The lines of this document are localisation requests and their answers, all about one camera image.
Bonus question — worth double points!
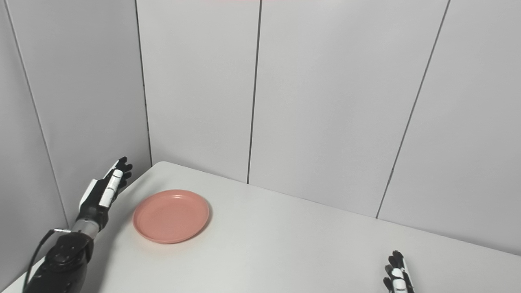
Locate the pink plastic plate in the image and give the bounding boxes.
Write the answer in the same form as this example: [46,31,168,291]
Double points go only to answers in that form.
[133,189,210,245]

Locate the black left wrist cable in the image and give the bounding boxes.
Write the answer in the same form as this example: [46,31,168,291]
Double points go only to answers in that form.
[22,229,72,291]

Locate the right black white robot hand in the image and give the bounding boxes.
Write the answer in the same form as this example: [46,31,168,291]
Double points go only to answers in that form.
[383,250,416,293]

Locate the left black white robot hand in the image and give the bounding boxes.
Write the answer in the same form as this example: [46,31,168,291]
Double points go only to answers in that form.
[76,157,133,232]

